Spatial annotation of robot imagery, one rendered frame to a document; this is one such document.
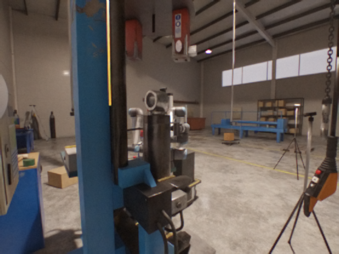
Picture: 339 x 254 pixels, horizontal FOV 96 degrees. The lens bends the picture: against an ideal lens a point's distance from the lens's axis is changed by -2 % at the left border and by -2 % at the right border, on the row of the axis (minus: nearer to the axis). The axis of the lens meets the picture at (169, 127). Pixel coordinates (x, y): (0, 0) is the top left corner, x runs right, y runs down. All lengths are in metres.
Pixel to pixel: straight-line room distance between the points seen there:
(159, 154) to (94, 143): 0.44
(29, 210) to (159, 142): 1.65
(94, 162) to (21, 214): 1.45
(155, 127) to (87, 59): 0.57
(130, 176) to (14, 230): 1.68
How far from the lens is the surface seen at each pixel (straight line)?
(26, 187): 2.24
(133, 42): 1.36
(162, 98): 1.18
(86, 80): 0.98
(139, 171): 0.96
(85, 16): 1.09
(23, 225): 2.40
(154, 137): 1.14
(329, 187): 1.26
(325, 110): 1.07
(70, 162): 1.36
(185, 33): 1.23
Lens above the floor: 1.48
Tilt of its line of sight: 5 degrees down
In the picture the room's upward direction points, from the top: straight up
